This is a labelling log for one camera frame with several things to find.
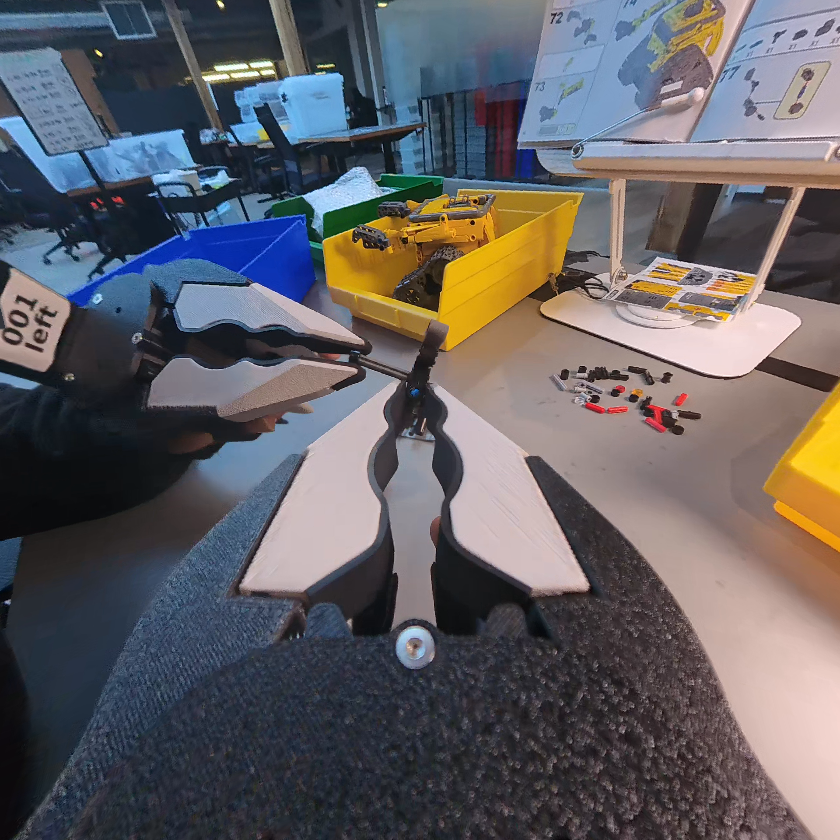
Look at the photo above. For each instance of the green plastic bin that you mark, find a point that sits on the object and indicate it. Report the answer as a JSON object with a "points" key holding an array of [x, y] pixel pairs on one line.
{"points": [[341, 223]]}

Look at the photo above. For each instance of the black office chair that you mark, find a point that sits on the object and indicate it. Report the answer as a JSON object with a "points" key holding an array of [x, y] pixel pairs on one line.
{"points": [[275, 144]]}

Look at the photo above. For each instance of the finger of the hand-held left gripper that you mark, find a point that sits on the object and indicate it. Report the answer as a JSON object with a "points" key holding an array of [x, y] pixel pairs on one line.
{"points": [[262, 390], [262, 308]]}

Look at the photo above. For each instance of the yellow plastic bin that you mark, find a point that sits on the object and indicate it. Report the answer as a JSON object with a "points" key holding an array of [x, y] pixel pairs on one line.
{"points": [[814, 472], [492, 289]]}

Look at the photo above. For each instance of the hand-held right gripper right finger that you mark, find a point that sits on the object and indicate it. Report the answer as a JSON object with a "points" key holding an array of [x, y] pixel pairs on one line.
{"points": [[505, 518]]}

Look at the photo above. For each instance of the small black grey brick assembly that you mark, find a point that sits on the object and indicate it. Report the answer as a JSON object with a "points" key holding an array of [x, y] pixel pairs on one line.
{"points": [[420, 377]]}

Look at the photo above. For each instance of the whiteboard sign on stand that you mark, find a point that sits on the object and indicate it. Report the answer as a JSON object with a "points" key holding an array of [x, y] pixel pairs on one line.
{"points": [[52, 98]]}

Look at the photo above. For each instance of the pile of small toy bricks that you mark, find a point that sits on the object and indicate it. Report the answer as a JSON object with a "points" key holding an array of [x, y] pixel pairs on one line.
{"points": [[617, 394]]}

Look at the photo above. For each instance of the clear plastic storage tub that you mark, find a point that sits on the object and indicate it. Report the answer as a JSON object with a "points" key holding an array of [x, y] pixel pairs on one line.
{"points": [[59, 172], [144, 154]]}

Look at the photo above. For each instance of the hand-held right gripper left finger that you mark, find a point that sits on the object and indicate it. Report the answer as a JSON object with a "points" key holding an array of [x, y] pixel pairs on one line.
{"points": [[315, 525]]}

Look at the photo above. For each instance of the person's left hand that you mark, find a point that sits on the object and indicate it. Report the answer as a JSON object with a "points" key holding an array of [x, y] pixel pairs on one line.
{"points": [[197, 446]]}

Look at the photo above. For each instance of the bubble wrap sheet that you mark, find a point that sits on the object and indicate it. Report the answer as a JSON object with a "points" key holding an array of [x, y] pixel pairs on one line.
{"points": [[341, 197]]}

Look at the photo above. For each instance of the person's black printed hoodie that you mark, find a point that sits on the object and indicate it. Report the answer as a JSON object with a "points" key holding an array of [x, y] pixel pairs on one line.
{"points": [[10, 722]]}

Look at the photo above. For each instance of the white book stand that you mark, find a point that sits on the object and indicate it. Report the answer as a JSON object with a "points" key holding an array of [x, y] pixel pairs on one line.
{"points": [[722, 341]]}

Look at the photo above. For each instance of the yellow sticker sheet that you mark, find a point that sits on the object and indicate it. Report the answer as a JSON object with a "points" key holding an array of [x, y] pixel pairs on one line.
{"points": [[682, 289]]}

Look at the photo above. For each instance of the black utility cart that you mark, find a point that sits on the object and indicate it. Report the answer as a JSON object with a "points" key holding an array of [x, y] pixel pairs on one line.
{"points": [[197, 190]]}

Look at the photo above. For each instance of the yellow toy robot model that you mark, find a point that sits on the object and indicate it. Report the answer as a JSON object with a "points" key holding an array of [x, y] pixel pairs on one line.
{"points": [[433, 229]]}

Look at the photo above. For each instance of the blue plastic bin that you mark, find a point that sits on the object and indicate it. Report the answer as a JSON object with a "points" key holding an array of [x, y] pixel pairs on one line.
{"points": [[262, 253]]}

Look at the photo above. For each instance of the open instruction booklet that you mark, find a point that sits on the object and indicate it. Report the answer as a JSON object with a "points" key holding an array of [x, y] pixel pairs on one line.
{"points": [[590, 105]]}

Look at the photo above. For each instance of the white storage box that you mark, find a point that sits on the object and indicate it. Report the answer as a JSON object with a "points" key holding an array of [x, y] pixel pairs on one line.
{"points": [[315, 105]]}

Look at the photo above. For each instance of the red and blue stacked bins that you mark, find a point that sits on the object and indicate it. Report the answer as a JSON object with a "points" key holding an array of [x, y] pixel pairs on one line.
{"points": [[505, 124]]}

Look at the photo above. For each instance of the background wooden desk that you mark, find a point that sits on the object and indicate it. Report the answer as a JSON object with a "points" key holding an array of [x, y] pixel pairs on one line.
{"points": [[367, 133]]}

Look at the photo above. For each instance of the person's left forearm black sleeve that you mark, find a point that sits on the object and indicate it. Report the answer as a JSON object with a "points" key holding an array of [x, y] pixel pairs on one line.
{"points": [[65, 459]]}

